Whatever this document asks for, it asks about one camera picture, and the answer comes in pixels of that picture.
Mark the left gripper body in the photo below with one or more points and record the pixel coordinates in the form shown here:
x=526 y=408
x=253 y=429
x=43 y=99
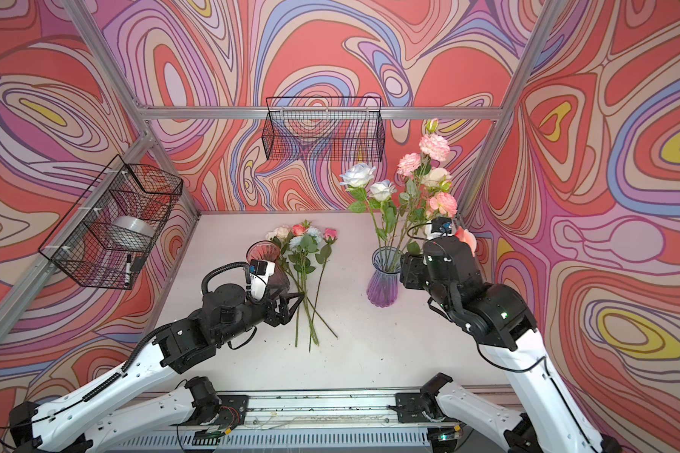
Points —
x=269 y=315

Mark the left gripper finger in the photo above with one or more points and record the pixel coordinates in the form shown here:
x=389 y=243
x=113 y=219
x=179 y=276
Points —
x=284 y=316
x=291 y=300

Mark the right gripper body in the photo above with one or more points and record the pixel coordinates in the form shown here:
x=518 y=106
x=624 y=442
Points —
x=416 y=272

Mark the light blue carnation stem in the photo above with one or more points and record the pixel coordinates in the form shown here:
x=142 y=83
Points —
x=313 y=338

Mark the red pink rose stem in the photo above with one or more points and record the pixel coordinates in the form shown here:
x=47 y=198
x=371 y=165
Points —
x=310 y=251

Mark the blue white rose stem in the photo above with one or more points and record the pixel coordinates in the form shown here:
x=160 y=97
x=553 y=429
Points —
x=385 y=213

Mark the pink carnation stem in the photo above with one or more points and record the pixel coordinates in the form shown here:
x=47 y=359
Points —
x=423 y=172

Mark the cream white rose stem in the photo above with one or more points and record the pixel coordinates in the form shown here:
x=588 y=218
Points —
x=357 y=181

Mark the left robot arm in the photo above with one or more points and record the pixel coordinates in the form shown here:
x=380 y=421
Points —
x=100 y=415

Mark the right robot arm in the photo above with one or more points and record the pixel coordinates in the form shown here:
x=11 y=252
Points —
x=508 y=339

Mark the purple glass vase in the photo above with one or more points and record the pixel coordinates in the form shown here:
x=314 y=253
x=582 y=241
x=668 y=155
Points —
x=383 y=287

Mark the pink grey glass vase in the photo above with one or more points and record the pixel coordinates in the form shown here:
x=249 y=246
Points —
x=267 y=250

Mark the black marker pen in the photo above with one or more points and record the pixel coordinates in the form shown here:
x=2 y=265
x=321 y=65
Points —
x=127 y=272

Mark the silver tape roll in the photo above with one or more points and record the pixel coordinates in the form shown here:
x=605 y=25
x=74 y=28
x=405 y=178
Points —
x=134 y=225

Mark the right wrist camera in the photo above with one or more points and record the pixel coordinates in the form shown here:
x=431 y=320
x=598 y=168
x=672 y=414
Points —
x=441 y=226

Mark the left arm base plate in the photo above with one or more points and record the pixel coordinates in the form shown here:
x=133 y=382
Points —
x=225 y=411

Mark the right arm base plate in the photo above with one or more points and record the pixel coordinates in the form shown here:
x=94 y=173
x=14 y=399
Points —
x=414 y=407

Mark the black wire basket back wall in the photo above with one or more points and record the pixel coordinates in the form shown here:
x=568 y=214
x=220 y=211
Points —
x=347 y=129

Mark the black wire basket wall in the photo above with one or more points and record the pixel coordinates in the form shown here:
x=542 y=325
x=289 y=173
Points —
x=347 y=129
x=93 y=252

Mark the black wire basket left wall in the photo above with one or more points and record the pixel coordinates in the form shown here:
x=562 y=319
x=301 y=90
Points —
x=93 y=252

